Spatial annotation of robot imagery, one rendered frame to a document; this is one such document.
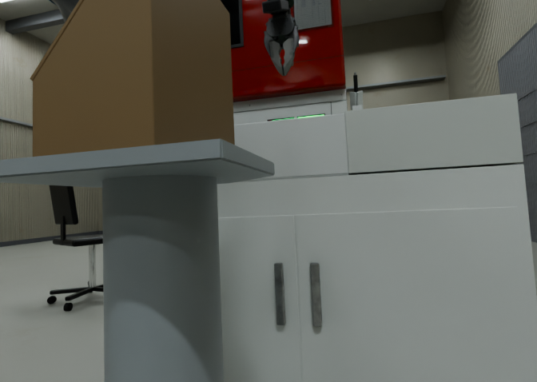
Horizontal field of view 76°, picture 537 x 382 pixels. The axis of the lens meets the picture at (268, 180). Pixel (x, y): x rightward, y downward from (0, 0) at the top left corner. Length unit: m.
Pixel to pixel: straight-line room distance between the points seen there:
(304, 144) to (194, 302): 0.48
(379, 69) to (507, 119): 10.31
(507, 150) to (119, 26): 0.75
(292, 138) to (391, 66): 10.40
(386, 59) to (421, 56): 0.95
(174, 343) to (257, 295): 0.41
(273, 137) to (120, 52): 0.49
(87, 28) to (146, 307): 0.33
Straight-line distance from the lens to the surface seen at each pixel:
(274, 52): 0.95
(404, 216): 0.81
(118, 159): 0.38
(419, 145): 0.83
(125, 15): 0.45
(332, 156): 0.82
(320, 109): 1.49
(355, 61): 11.24
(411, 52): 11.39
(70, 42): 0.48
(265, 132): 0.85
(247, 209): 0.85
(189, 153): 0.34
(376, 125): 0.83
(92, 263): 3.47
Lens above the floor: 0.76
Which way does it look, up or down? 4 degrees up
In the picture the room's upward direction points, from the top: 3 degrees counter-clockwise
